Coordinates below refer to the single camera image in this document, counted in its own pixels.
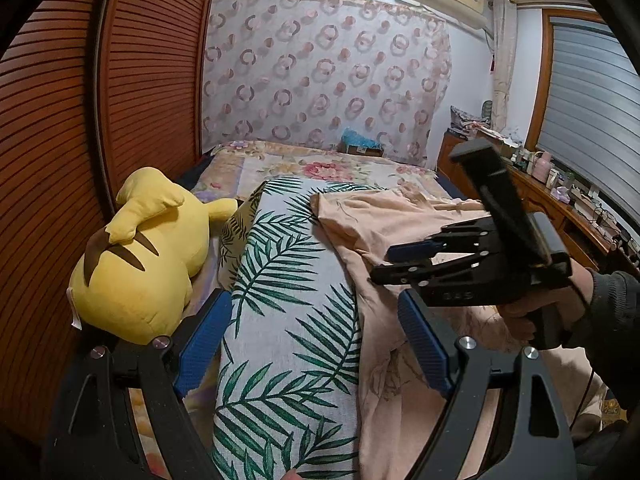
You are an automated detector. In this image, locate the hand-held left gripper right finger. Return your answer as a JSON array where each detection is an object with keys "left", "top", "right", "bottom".
[{"left": 397, "top": 287, "right": 577, "bottom": 480}]

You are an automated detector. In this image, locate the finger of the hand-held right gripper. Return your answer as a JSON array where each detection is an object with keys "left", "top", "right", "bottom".
[
  {"left": 370, "top": 252, "right": 496, "bottom": 290},
  {"left": 386, "top": 217, "right": 501, "bottom": 265}
]

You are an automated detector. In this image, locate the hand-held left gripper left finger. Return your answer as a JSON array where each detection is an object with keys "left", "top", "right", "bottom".
[{"left": 42, "top": 287, "right": 236, "bottom": 480}]

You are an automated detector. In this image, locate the beige shirt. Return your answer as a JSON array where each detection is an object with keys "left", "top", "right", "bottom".
[{"left": 310, "top": 182, "right": 608, "bottom": 480}]

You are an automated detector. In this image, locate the person's right forearm dark sleeve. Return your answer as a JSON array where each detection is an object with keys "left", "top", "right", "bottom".
[{"left": 567, "top": 267, "right": 640, "bottom": 411}]

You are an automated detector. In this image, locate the person's right hand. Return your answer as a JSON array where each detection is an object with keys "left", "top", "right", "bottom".
[{"left": 500, "top": 262, "right": 596, "bottom": 348}]

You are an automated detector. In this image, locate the pink bottle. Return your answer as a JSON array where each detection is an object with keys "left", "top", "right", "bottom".
[{"left": 532, "top": 151, "right": 554, "bottom": 181}]

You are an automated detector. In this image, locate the wooden sideboard cabinet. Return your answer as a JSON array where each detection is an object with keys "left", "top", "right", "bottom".
[{"left": 436, "top": 130, "right": 640, "bottom": 281}]

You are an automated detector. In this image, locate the pale open box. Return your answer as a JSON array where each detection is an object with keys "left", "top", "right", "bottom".
[{"left": 477, "top": 127, "right": 523, "bottom": 160}]

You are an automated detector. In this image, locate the stack of folded cloths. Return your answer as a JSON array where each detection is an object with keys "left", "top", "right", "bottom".
[{"left": 449, "top": 105, "right": 493, "bottom": 139}]

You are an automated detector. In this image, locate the leaf print blanket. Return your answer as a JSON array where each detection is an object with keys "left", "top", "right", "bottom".
[{"left": 212, "top": 176, "right": 368, "bottom": 480}]

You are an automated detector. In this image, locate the yellow plush toy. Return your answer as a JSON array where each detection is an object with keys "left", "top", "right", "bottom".
[{"left": 67, "top": 166, "right": 238, "bottom": 346}]

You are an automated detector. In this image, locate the small cardboard box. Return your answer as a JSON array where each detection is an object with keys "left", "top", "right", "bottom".
[{"left": 335, "top": 142, "right": 386, "bottom": 159}]

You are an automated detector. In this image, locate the teal crumpled bag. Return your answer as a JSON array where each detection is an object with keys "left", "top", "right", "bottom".
[{"left": 340, "top": 127, "right": 383, "bottom": 148}]

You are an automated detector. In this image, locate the grey window blind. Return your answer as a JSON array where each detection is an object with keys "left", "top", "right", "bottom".
[{"left": 535, "top": 22, "right": 640, "bottom": 211}]

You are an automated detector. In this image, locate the cream lace window curtain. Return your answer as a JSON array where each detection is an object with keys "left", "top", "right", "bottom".
[{"left": 492, "top": 0, "right": 519, "bottom": 136}]

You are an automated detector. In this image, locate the floral bedsheet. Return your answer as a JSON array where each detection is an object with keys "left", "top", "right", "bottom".
[{"left": 125, "top": 139, "right": 443, "bottom": 461}]

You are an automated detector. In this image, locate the brown slatted wooden wardrobe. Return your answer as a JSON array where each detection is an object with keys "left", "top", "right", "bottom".
[{"left": 0, "top": 0, "right": 223, "bottom": 451}]

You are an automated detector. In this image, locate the wooden window frame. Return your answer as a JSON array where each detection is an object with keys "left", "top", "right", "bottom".
[{"left": 522, "top": 7, "right": 608, "bottom": 153}]

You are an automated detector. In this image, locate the ring patterned sheer curtain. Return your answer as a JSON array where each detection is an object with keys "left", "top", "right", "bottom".
[{"left": 201, "top": 0, "right": 453, "bottom": 167}]

